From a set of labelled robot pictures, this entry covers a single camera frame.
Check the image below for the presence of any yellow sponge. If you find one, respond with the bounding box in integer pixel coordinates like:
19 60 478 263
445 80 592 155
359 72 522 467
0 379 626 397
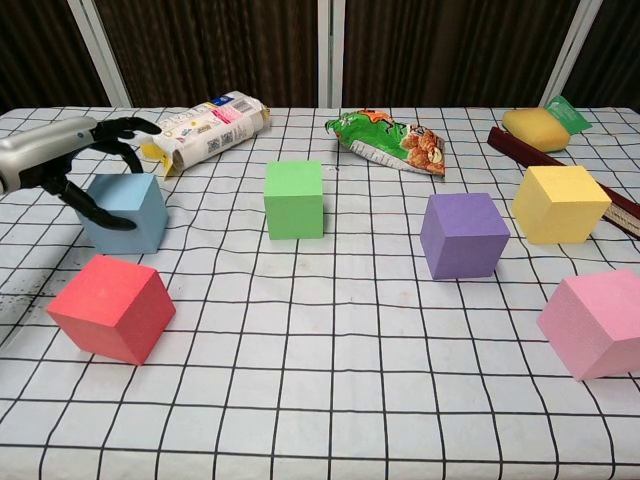
501 106 572 154

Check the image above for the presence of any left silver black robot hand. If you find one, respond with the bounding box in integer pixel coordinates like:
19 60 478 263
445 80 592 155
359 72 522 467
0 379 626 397
0 115 164 232

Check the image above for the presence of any blue foam cube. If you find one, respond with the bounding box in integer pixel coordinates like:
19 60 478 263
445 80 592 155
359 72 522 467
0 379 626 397
79 172 170 255

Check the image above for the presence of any pink foam cube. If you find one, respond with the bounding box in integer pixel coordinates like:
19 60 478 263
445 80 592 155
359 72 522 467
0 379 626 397
536 268 640 383

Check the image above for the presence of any green snack bag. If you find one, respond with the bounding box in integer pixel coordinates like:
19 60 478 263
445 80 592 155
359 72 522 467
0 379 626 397
324 108 447 179

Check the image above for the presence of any green foam cube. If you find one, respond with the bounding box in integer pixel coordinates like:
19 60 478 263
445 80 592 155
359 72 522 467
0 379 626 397
263 160 325 241

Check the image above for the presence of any yellow foam cube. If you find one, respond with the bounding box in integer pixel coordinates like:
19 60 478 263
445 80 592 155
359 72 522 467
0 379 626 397
510 165 613 246

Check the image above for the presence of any purple foam cube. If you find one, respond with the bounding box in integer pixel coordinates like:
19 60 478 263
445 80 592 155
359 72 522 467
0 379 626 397
419 192 511 281

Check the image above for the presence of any white cracker package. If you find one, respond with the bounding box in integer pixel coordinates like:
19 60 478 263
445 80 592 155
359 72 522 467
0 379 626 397
138 90 272 180

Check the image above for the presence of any red foam cube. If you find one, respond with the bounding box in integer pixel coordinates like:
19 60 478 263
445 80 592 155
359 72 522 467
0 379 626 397
45 254 177 368

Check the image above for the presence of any dark red folded fan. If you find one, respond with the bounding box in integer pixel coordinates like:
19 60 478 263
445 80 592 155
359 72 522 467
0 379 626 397
487 126 640 239

